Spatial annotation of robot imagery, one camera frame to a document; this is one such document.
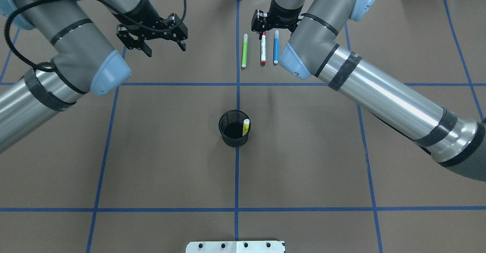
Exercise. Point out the green marker pen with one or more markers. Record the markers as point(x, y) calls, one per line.
point(244, 51)

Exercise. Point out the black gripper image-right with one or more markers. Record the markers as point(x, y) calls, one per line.
point(145, 14)

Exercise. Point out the red capped white marker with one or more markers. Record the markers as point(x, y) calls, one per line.
point(263, 48)

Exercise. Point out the yellow marker pen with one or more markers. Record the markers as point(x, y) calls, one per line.
point(246, 127)

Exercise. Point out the black mesh pen cup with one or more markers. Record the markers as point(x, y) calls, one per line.
point(230, 127)

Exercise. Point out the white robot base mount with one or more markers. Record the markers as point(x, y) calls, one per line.
point(256, 246)

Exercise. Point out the grey robot arm image-left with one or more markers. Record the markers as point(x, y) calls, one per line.
point(456, 144)

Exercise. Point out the blue marker pen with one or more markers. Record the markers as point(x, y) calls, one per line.
point(275, 47)

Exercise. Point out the grey robot arm image-right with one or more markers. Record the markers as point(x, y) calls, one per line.
point(36, 98)

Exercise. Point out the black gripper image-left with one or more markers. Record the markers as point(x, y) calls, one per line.
point(280, 13)

